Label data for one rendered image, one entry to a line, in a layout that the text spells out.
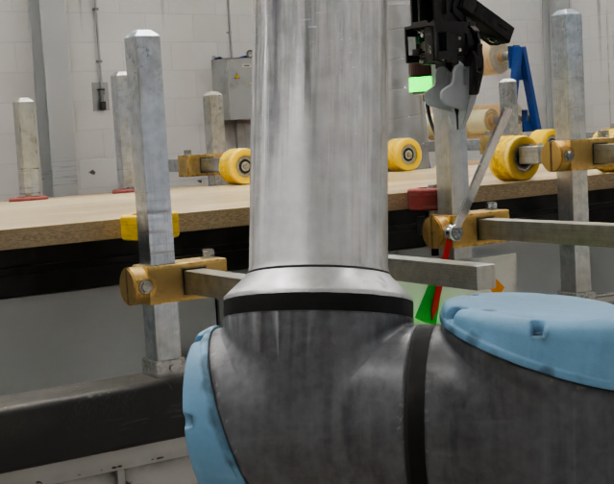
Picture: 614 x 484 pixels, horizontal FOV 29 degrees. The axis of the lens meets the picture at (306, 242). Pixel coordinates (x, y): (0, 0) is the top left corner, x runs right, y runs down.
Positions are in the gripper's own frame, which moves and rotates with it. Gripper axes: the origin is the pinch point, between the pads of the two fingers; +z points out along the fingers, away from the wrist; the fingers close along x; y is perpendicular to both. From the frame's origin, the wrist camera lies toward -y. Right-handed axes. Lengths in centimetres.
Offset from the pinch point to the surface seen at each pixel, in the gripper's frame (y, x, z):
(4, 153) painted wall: -179, -738, 1
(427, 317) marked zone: 4.1, -5.3, 28.7
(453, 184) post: -2.6, -6.1, 9.5
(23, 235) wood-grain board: 59, -22, 12
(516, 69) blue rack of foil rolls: -482, -515, -37
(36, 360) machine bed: 56, -28, 30
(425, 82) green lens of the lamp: -1.7, -10.5, -6.2
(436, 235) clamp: 0.5, -6.6, 16.9
